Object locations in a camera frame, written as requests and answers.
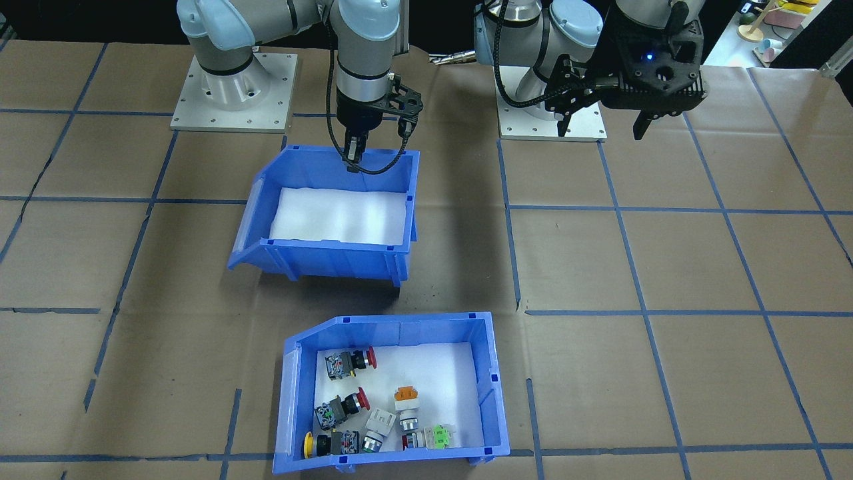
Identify white square base plate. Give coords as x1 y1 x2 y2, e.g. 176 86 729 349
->
498 100 609 143
169 53 299 135

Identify small parts in right bin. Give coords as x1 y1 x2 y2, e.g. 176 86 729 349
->
312 342 486 454

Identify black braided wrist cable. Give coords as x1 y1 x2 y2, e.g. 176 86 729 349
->
477 3 567 109

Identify aluminium profile bar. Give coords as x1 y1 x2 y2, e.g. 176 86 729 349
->
818 48 853 82

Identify blue plastic storage bin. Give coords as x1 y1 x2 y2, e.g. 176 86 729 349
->
272 311 511 475
227 145 421 288

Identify white side table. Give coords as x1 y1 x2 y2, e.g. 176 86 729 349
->
703 0 853 71

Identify orange block push button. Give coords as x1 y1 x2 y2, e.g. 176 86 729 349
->
393 386 421 433

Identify yellow mushroom push button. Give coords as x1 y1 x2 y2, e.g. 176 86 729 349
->
303 430 361 460

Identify white foam liner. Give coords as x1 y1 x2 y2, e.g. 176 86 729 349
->
269 187 409 245

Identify wooden toy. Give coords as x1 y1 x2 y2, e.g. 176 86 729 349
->
736 8 768 45

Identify green block push button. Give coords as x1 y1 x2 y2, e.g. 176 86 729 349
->
401 424 456 452

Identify white block push button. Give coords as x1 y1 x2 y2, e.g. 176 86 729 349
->
361 407 399 455

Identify red mushroom push button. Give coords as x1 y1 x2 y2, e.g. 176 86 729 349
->
325 346 379 381
314 387 371 430

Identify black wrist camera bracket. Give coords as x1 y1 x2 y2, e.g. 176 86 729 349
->
385 72 426 143
543 57 606 139

